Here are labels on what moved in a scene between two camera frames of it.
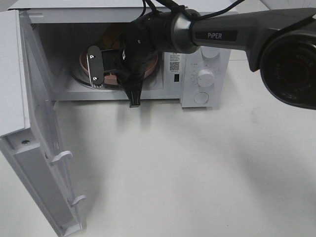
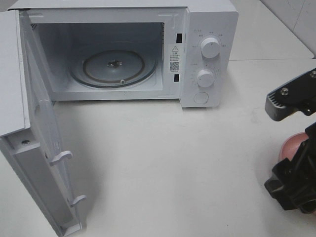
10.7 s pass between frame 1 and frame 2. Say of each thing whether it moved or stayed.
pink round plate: moved
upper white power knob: stayed
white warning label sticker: stayed
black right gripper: moved
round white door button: stayed
